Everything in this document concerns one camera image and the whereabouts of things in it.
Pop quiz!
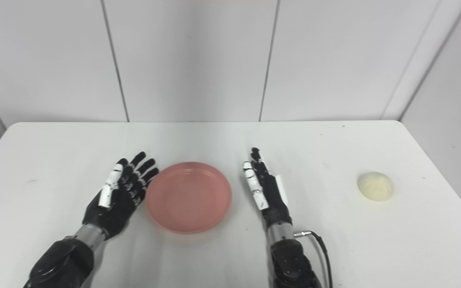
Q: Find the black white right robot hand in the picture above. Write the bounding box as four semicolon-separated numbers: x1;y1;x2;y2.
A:
243;147;293;229

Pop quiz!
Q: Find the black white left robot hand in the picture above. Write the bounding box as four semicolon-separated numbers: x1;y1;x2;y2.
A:
82;151;160;240

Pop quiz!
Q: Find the pink round plate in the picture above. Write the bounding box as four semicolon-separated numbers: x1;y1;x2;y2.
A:
145;162;233;234

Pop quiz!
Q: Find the white steamed bun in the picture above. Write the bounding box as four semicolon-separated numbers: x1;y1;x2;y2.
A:
357;172;395;202

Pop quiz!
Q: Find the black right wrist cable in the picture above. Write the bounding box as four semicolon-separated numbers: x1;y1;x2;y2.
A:
294;230;333;288

